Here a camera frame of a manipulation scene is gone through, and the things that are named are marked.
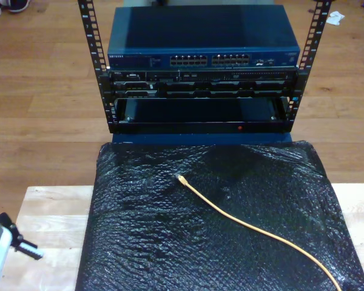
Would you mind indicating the black bubble mat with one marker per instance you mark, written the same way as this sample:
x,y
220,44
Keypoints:
x,y
170,242

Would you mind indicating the black rack server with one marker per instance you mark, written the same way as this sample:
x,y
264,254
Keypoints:
x,y
200,88

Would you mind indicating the white crumpled paper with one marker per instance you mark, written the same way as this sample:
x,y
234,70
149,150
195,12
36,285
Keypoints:
x,y
335,18

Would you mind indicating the blue metal base plate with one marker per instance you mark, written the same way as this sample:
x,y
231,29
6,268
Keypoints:
x,y
170,139

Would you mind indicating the black perforated rack post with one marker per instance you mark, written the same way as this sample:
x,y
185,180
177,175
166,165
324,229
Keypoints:
x,y
314,33
92,36

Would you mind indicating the blue network switch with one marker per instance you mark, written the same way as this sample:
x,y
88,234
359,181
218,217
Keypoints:
x,y
200,30

